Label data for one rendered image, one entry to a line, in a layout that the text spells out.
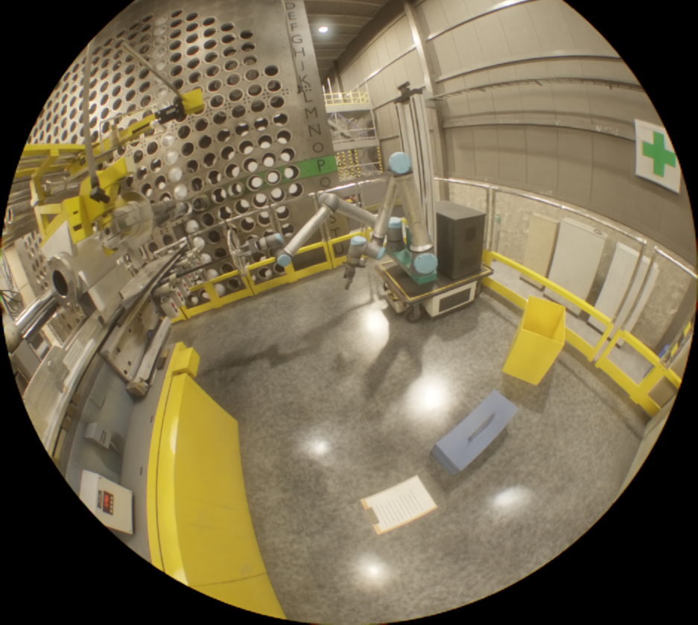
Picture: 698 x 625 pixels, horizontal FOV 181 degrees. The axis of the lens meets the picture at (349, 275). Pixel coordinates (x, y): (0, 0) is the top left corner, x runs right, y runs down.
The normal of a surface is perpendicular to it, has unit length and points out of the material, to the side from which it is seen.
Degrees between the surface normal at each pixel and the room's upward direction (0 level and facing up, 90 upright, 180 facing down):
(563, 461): 0
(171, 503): 0
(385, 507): 0
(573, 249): 90
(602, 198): 90
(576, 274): 90
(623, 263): 90
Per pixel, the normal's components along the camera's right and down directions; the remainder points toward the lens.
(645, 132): -0.92, 0.32
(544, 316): -0.70, 0.46
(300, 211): 0.35, 0.42
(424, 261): -0.14, 0.59
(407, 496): -0.17, -0.85
